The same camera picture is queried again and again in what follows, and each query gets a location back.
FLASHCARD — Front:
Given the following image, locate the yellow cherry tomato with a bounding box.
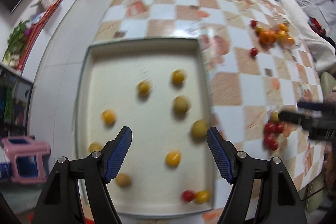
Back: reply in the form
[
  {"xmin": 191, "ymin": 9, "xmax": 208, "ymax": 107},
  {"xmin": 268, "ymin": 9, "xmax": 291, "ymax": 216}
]
[{"xmin": 101, "ymin": 109, "xmax": 116, "ymax": 126}]

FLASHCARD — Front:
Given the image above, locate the red cherry tomato cluster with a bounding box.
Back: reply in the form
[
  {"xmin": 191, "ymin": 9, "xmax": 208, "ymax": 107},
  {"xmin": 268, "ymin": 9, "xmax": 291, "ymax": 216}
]
[{"xmin": 264, "ymin": 133, "xmax": 279, "ymax": 151}]

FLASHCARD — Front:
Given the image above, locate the yellow tomato in tray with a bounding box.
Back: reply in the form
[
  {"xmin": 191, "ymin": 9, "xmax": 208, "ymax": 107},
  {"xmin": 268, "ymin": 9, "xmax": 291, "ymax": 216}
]
[{"xmin": 194, "ymin": 190, "xmax": 211, "ymax": 204}]

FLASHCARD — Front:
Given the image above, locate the checkered patterned tablecloth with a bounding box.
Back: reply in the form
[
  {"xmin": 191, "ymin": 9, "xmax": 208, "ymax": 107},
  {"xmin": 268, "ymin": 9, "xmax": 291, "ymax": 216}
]
[{"xmin": 93, "ymin": 0, "xmax": 325, "ymax": 223}]

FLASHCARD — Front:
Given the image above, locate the pink plastic stool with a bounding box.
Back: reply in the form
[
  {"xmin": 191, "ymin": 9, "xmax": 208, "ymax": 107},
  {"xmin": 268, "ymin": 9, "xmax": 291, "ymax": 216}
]
[{"xmin": 1, "ymin": 136, "xmax": 51, "ymax": 184}]

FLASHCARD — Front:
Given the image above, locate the red tomato in tray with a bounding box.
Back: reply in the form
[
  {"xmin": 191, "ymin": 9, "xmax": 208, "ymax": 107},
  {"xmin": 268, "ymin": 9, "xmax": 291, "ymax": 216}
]
[{"xmin": 182, "ymin": 190, "xmax": 195, "ymax": 202}]

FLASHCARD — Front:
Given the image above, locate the large orange tangerine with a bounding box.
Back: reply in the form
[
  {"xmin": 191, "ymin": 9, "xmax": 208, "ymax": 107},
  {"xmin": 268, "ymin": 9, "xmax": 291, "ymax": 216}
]
[{"xmin": 259, "ymin": 30, "xmax": 277, "ymax": 46}]

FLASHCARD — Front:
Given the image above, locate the olive green round fruit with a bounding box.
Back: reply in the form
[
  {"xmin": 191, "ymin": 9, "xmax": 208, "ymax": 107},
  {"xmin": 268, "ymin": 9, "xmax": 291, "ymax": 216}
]
[{"xmin": 191, "ymin": 119, "xmax": 209, "ymax": 139}]

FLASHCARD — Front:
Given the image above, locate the green-brown round fruit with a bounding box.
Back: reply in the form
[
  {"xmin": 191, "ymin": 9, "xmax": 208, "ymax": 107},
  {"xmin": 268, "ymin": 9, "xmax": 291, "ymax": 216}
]
[{"xmin": 173, "ymin": 96, "xmax": 190, "ymax": 114}]

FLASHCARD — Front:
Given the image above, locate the dark glass cabinet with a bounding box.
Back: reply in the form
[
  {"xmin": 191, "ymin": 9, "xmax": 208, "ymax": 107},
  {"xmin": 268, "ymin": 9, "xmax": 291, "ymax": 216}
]
[{"xmin": 1, "ymin": 64, "xmax": 34, "ymax": 138}]

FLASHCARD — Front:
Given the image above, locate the shallow cardboard box tray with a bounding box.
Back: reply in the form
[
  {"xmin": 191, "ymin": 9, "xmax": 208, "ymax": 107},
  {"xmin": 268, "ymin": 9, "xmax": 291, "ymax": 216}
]
[{"xmin": 75, "ymin": 38, "xmax": 215, "ymax": 218}]

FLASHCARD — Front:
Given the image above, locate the green potted plant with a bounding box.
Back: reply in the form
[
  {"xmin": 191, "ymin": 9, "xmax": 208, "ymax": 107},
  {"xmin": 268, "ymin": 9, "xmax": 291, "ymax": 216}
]
[{"xmin": 3, "ymin": 20, "xmax": 30, "ymax": 63}]

